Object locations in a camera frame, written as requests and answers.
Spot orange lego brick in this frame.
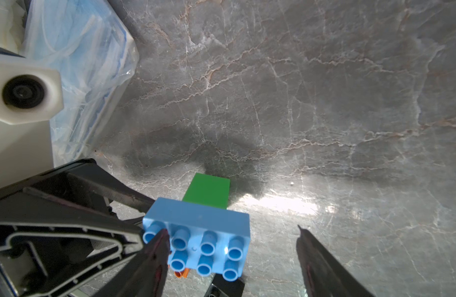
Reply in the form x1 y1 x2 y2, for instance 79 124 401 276
174 269 190 278

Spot small green lego brick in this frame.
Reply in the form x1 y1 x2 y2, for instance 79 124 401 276
182 173 230 209

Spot black lego brick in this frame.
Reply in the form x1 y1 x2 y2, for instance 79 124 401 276
204 274 245 297

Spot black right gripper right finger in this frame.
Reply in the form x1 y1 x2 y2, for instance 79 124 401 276
296 228 373 297

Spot blue lego brick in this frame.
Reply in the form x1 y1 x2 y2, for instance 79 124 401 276
143 198 250 282

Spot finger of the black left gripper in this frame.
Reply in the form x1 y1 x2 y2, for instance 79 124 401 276
0 158 155 213
0 223 143 297

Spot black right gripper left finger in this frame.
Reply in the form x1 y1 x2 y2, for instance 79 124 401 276
95 229 170 297

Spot bagged blue face masks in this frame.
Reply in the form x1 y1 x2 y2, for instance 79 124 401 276
22 1 139 166

